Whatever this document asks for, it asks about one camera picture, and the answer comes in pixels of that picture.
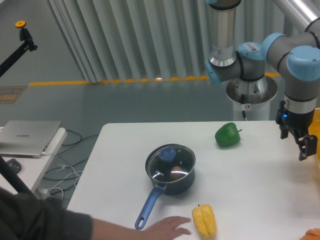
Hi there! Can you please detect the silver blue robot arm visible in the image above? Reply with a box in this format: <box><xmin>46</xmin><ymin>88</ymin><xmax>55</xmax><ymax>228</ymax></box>
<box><xmin>205</xmin><ymin>0</ymin><xmax>320</xmax><ymax>161</ymax></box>

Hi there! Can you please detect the black small object on table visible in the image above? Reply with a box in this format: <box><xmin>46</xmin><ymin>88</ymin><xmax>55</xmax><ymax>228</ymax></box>
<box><xmin>6</xmin><ymin>158</ymin><xmax>22</xmax><ymax>174</ymax></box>

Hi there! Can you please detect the white side table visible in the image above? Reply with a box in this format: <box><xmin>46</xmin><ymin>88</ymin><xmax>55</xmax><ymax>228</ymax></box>
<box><xmin>3</xmin><ymin>127</ymin><xmax>67</xmax><ymax>193</ymax></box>

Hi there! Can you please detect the white pleated curtain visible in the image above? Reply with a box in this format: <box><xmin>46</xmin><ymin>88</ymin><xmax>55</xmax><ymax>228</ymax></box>
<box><xmin>46</xmin><ymin>0</ymin><xmax>311</xmax><ymax>83</ymax></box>

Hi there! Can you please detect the dark pot blue handle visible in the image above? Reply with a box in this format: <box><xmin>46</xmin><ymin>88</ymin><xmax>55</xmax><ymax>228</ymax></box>
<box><xmin>134</xmin><ymin>143</ymin><xmax>196</xmax><ymax>230</ymax></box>

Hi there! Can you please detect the black tripod pole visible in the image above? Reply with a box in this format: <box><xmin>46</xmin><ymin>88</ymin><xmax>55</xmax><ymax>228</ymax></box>
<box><xmin>0</xmin><ymin>156</ymin><xmax>33</xmax><ymax>195</ymax></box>

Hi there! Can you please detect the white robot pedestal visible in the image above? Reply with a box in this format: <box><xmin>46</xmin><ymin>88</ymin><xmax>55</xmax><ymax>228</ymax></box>
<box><xmin>226</xmin><ymin>76</ymin><xmax>278</xmax><ymax>121</ymax></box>

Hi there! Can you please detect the yellow bell pepper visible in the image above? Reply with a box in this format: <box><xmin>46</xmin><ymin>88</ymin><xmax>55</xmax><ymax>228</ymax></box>
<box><xmin>192</xmin><ymin>204</ymin><xmax>217</xmax><ymax>239</ymax></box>

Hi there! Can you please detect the white cable on floor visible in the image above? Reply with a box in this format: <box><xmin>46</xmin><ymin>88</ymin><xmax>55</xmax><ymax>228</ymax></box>
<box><xmin>46</xmin><ymin>163</ymin><xmax>83</xmax><ymax>204</ymax></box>

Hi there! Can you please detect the glass pot lid blue knob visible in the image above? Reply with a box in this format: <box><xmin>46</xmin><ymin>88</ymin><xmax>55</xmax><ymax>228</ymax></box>
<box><xmin>145</xmin><ymin>144</ymin><xmax>196</xmax><ymax>183</ymax></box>

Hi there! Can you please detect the orange object at corner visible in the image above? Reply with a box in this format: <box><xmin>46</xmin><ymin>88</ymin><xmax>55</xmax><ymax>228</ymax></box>
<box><xmin>299</xmin><ymin>228</ymin><xmax>320</xmax><ymax>240</ymax></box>

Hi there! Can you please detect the green bell pepper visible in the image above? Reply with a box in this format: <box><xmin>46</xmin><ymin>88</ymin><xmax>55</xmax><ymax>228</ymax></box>
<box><xmin>214</xmin><ymin>122</ymin><xmax>241</xmax><ymax>148</ymax></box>

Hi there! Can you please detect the yellow plastic basket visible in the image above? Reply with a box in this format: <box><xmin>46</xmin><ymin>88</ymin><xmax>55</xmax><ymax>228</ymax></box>
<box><xmin>308</xmin><ymin>107</ymin><xmax>320</xmax><ymax>162</ymax></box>

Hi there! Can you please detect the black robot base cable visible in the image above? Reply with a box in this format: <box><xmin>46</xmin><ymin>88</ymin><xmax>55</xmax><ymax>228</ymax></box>
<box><xmin>240</xmin><ymin>93</ymin><xmax>248</xmax><ymax>122</ymax></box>

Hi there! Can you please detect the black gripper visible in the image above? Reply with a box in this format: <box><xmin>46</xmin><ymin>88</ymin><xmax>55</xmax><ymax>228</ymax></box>
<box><xmin>275</xmin><ymin>100</ymin><xmax>318</xmax><ymax>161</ymax></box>

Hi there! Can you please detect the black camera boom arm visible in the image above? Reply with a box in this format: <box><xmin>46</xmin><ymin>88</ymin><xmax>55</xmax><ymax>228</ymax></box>
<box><xmin>0</xmin><ymin>20</ymin><xmax>38</xmax><ymax>77</ymax></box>

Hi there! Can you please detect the silver laptop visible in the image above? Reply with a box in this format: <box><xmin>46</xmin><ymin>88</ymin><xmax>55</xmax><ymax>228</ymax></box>
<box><xmin>0</xmin><ymin>120</ymin><xmax>62</xmax><ymax>159</ymax></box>

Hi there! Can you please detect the black cable on floor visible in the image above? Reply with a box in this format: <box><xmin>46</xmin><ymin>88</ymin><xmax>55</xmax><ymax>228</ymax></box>
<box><xmin>42</xmin><ymin>128</ymin><xmax>100</xmax><ymax>181</ymax></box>

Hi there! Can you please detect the brown egg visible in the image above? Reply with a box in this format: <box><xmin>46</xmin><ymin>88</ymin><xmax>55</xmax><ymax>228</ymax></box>
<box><xmin>169</xmin><ymin>166</ymin><xmax>184</xmax><ymax>181</ymax></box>

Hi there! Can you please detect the person's bare hand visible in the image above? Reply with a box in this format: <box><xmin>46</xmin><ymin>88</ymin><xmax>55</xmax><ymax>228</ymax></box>
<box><xmin>142</xmin><ymin>216</ymin><xmax>191</xmax><ymax>240</ymax></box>

